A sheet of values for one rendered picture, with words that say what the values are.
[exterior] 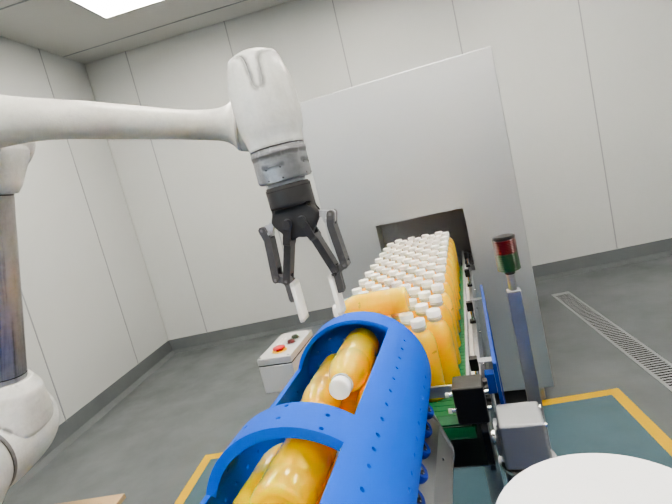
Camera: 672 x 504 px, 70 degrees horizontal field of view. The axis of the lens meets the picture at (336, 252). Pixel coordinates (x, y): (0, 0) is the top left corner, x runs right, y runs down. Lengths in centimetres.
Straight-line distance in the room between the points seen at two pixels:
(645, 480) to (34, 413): 108
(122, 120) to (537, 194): 486
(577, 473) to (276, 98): 70
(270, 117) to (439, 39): 468
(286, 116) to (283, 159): 6
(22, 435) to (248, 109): 78
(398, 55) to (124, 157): 321
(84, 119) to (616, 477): 94
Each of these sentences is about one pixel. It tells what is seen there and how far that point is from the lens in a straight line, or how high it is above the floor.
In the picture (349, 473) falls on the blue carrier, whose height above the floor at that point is 119.
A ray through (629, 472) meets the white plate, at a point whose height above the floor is 104.
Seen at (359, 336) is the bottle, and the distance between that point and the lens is 100.
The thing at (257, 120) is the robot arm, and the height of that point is 164.
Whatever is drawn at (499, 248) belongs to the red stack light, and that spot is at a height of 123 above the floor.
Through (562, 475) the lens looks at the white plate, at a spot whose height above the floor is 104.
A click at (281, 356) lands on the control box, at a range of 133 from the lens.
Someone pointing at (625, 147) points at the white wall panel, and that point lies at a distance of 571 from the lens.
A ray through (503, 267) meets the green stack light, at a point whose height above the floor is 118.
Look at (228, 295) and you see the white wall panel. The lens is 572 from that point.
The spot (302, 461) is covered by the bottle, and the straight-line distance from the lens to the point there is 65.
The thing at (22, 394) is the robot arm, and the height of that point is 126.
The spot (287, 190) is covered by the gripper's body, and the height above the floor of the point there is 152.
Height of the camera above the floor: 152
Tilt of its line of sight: 8 degrees down
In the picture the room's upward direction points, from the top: 14 degrees counter-clockwise
